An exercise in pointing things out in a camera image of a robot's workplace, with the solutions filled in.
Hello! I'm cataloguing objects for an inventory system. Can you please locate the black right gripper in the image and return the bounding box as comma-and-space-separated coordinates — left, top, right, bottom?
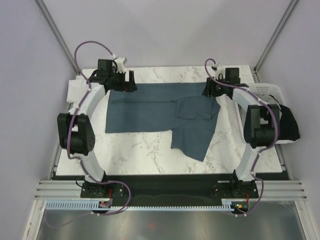
201, 75, 228, 98

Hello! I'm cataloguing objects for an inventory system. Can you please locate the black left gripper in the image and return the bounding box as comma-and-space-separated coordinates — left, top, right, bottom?
108, 69, 137, 93

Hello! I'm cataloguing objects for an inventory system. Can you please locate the blue t shirt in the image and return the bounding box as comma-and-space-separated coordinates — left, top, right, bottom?
105, 82, 221, 162

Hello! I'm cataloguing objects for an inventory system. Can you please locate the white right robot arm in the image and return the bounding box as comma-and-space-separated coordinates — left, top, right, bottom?
203, 64, 280, 197

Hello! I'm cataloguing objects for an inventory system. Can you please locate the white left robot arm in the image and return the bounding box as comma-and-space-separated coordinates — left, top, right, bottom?
57, 57, 138, 197

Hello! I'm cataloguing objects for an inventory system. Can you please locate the folded white t shirt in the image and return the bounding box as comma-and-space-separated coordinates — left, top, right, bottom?
66, 76, 89, 104

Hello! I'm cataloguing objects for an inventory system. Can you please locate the white plastic laundry basket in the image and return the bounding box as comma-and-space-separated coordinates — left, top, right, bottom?
234, 83, 288, 142

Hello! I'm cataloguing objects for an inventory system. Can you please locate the black t shirt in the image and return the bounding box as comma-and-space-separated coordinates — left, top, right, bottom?
270, 95, 301, 142

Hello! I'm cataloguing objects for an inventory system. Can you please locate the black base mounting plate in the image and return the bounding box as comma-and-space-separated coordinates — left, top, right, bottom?
80, 173, 259, 206

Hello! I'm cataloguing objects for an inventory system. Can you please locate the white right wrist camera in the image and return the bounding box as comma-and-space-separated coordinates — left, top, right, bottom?
213, 64, 226, 81

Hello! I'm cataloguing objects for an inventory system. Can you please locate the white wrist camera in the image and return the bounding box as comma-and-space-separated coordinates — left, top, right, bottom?
114, 56, 127, 74
213, 64, 226, 81

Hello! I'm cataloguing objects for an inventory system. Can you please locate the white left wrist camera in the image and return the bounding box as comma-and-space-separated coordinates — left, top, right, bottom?
114, 56, 127, 74

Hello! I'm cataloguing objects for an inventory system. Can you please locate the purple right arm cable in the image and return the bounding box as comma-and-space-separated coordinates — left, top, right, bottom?
204, 58, 279, 216

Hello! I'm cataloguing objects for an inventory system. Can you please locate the aluminium frame post left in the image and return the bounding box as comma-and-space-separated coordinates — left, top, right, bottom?
34, 0, 80, 75

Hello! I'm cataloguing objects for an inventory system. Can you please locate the aluminium frame post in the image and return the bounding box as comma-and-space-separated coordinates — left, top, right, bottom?
253, 0, 300, 75
34, 0, 80, 75

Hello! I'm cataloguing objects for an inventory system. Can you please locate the aluminium frame post right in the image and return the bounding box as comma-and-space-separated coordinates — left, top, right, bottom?
253, 0, 300, 75

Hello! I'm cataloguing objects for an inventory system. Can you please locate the aluminium rail right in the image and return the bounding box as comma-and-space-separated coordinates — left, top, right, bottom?
261, 180, 307, 201

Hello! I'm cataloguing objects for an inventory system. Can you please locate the white slotted cable duct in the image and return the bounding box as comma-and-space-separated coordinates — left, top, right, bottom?
44, 198, 248, 211

